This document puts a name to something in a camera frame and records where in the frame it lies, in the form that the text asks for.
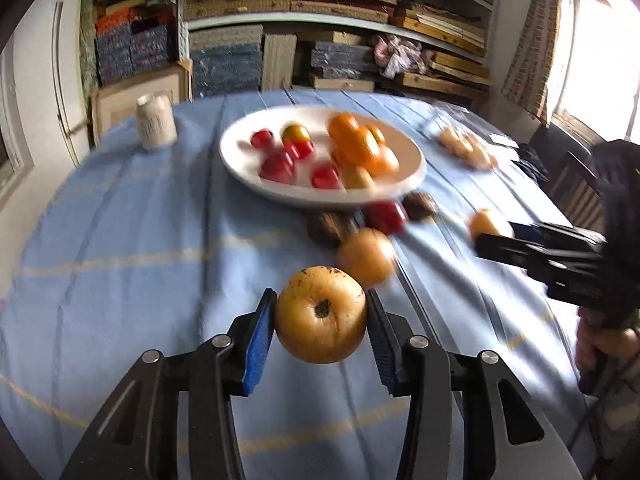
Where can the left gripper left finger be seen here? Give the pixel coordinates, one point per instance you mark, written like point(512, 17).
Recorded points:
point(135, 433)

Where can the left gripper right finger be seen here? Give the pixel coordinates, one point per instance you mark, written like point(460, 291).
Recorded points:
point(506, 435)

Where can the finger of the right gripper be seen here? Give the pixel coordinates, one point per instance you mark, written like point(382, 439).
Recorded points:
point(528, 253)
point(557, 237)

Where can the small orange tangerine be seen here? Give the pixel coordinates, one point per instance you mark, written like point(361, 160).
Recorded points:
point(489, 221)

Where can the yellow pear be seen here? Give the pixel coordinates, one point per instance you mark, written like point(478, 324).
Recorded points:
point(320, 315)

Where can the large orange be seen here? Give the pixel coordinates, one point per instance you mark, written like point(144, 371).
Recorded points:
point(359, 146)

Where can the orange mandarin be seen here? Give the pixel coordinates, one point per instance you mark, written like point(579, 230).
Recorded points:
point(342, 129)

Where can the yellow apple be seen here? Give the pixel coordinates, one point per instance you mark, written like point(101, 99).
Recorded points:
point(295, 133)

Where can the brown longan fruit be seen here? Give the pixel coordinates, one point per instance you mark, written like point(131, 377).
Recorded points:
point(356, 178)

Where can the person's right hand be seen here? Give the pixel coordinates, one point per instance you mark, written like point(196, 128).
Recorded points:
point(618, 344)

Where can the dark wooden chair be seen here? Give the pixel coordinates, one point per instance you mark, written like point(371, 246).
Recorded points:
point(561, 165)

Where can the striped yellow pepino melon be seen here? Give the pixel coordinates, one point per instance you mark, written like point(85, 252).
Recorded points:
point(368, 256)

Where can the small dark passion fruit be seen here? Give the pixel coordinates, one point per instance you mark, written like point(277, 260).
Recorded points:
point(419, 206)

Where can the dark purple passion fruit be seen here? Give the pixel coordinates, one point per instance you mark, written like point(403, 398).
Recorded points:
point(330, 229)

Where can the yellow orange round fruit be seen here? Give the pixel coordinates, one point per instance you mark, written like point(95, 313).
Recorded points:
point(385, 164)

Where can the blue checked tablecloth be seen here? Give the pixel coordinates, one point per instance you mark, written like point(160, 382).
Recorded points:
point(162, 250)

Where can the pink plastic bag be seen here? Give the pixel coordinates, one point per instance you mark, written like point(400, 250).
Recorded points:
point(395, 56)

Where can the white oval plate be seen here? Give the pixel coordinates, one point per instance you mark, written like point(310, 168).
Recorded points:
point(243, 161)

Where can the small red cherry tomato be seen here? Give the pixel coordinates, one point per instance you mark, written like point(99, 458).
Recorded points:
point(262, 140)

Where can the white drink can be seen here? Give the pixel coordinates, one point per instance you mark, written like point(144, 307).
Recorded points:
point(155, 121)

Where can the framed picture board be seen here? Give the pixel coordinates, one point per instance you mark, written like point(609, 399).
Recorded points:
point(113, 104)

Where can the white storage shelf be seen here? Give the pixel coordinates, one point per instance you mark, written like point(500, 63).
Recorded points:
point(243, 45)

